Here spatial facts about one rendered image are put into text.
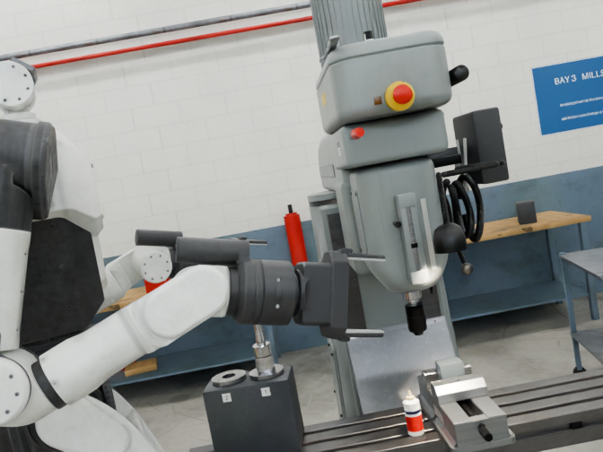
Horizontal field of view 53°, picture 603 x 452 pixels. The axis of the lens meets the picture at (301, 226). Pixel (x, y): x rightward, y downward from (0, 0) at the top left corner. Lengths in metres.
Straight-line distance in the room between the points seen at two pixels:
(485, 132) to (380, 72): 0.57
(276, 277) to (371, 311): 1.17
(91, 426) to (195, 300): 0.33
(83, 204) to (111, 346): 0.24
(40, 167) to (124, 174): 5.10
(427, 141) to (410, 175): 0.09
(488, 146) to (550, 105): 4.51
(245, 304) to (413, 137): 0.75
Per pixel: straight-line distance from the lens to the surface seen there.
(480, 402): 1.57
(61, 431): 1.02
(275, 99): 5.76
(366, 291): 1.94
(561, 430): 1.68
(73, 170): 0.94
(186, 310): 0.76
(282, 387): 1.56
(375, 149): 1.41
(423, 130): 1.43
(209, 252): 0.81
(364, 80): 1.32
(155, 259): 1.27
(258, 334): 1.58
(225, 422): 1.62
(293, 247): 5.61
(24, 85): 1.02
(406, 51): 1.35
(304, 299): 0.82
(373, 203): 1.45
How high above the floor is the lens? 1.64
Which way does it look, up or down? 5 degrees down
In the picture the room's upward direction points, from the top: 10 degrees counter-clockwise
